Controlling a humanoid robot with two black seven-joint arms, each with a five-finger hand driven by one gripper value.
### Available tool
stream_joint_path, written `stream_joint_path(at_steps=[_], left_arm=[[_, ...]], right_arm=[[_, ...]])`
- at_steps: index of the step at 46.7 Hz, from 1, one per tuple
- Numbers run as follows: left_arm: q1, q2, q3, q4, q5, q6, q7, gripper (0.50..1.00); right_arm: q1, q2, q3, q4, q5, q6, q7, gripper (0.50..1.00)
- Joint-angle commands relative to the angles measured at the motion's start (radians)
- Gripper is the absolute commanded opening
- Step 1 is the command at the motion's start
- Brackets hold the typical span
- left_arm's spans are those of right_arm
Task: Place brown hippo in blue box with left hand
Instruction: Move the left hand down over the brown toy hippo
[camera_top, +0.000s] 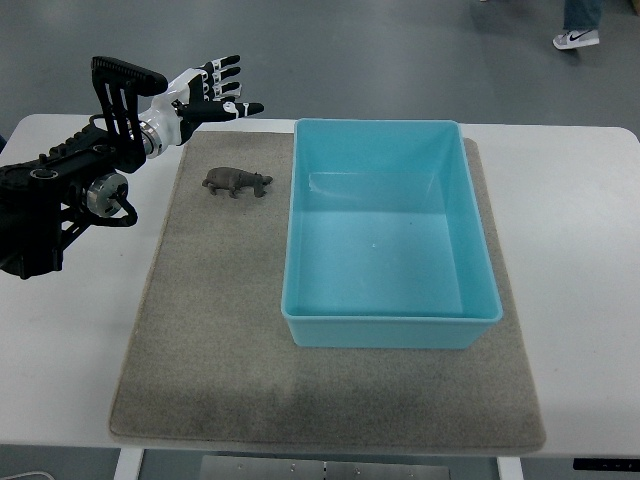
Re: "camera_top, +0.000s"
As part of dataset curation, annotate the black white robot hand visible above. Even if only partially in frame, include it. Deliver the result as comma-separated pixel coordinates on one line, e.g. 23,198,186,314
139,55,264,158

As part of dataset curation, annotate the brown hippo toy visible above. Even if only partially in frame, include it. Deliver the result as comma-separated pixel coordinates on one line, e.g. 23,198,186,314
202,167,273,199

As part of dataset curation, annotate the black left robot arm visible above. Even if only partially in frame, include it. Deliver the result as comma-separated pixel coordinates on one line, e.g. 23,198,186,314
1,56,168,280

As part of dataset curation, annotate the blue plastic box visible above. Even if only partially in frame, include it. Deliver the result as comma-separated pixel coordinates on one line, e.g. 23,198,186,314
281,119,503,349

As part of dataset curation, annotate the grey felt mat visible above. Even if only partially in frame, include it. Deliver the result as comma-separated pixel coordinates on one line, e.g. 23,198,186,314
108,132,546,454

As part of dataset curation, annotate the white table leg left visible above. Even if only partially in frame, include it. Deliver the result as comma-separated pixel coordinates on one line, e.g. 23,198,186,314
113,448,145,480

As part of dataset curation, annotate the white table leg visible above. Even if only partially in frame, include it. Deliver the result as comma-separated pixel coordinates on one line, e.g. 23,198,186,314
113,448,145,480
496,457,524,480

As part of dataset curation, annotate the white sneaker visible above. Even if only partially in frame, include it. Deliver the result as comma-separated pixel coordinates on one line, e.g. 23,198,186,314
552,29,600,50

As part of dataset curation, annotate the blue jeans leg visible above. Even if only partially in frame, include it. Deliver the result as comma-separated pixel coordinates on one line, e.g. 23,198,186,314
563,0,604,31

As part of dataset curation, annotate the white table leg right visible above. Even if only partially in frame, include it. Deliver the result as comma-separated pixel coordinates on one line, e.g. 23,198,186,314
496,457,524,480

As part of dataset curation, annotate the black table control panel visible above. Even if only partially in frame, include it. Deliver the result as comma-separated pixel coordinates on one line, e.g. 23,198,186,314
573,458,640,472

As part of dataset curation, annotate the metal table base plate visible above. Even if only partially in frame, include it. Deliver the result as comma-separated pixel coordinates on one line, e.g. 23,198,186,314
199,455,451,480

